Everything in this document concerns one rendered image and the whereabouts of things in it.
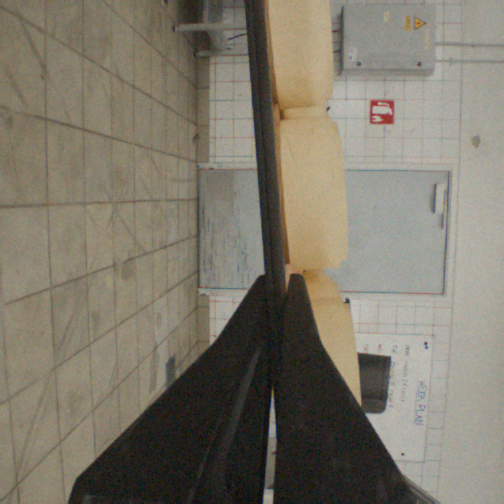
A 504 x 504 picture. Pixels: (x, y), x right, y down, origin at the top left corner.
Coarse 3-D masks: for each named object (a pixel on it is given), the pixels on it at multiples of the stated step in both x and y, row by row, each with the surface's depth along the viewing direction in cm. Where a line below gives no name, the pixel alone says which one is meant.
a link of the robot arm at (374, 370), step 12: (360, 360) 59; (372, 360) 58; (384, 360) 58; (360, 372) 58; (372, 372) 57; (384, 372) 57; (360, 384) 57; (372, 384) 57; (384, 384) 57; (372, 396) 58; (384, 396) 57; (372, 408) 58; (384, 408) 57
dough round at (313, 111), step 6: (294, 108) 21; (300, 108) 21; (306, 108) 21; (312, 108) 21; (318, 108) 21; (324, 108) 21; (282, 114) 21; (288, 114) 21; (294, 114) 21; (300, 114) 21; (306, 114) 21; (312, 114) 21; (318, 114) 21; (324, 114) 21
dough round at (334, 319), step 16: (320, 304) 16; (336, 304) 16; (320, 320) 15; (336, 320) 15; (352, 320) 15; (320, 336) 15; (336, 336) 14; (352, 336) 15; (336, 352) 14; (352, 352) 14; (352, 368) 14; (352, 384) 14
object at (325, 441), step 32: (288, 288) 12; (288, 320) 11; (288, 352) 10; (320, 352) 10; (288, 384) 9; (320, 384) 9; (288, 416) 8; (320, 416) 8; (352, 416) 8; (288, 448) 7; (320, 448) 7; (352, 448) 7; (384, 448) 7; (288, 480) 7; (320, 480) 7; (352, 480) 7; (384, 480) 7
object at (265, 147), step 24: (264, 24) 12; (264, 48) 12; (264, 72) 12; (264, 96) 12; (264, 120) 12; (264, 144) 12; (264, 168) 12; (264, 192) 12; (264, 216) 12; (264, 240) 12; (264, 264) 12
